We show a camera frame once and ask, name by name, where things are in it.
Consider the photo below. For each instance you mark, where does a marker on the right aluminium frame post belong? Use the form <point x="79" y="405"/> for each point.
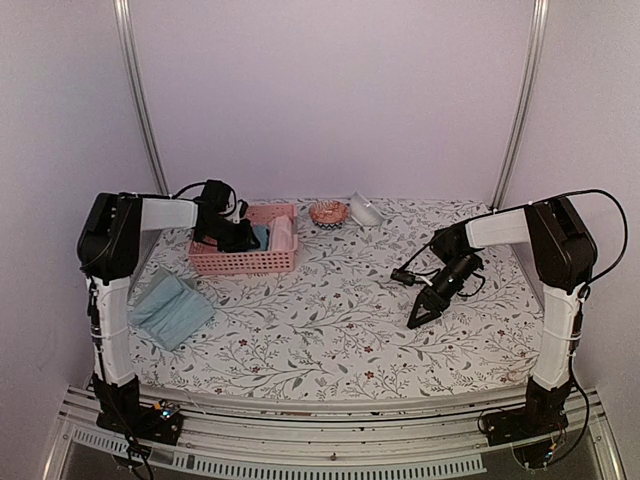
<point x="531" y="66"/>

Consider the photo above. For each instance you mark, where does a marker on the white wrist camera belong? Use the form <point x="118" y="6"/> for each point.
<point x="236" y="210"/>
<point x="410" y="278"/>

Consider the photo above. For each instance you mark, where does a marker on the pink terry towel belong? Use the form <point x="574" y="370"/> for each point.
<point x="281" y="234"/>

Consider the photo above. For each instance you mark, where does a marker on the blue patterned towel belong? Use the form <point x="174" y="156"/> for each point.
<point x="262" y="234"/>

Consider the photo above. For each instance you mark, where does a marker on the white tipped bowl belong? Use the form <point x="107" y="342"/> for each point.
<point x="364" y="212"/>

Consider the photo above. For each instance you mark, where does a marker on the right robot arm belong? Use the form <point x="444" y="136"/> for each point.
<point x="564" y="253"/>

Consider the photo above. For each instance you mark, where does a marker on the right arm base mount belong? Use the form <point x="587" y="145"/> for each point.
<point x="543" y="413"/>

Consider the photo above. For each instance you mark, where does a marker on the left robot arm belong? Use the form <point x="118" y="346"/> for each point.
<point x="108" y="251"/>

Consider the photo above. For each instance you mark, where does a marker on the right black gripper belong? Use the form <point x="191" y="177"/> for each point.
<point x="433" y="301"/>

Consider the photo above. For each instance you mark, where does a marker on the pink plastic basket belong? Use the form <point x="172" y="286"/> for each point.
<point x="207" y="260"/>

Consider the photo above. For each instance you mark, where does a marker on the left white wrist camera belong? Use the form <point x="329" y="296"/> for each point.
<point x="236" y="210"/>

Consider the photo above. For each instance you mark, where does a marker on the left aluminium frame post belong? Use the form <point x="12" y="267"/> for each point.
<point x="124" y="25"/>

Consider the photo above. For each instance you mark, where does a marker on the red patterned bowl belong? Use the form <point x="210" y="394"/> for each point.
<point x="328" y="214"/>

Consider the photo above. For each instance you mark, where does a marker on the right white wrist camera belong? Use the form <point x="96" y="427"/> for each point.
<point x="410" y="278"/>

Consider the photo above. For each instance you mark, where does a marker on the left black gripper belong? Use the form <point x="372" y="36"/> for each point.
<point x="244" y="242"/>

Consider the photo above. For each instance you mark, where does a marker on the plain teal folded towel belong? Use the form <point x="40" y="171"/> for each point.
<point x="170" y="310"/>

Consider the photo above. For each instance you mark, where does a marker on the floral table mat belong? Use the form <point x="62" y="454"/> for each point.
<point x="335" y="327"/>

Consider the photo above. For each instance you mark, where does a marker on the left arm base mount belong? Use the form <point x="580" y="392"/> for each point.
<point x="122" y="412"/>

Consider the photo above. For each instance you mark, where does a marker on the front aluminium rail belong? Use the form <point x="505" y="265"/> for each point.
<point x="431" y="438"/>

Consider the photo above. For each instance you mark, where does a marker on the aluminium frame post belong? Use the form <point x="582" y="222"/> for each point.
<point x="124" y="25"/>
<point x="531" y="66"/>

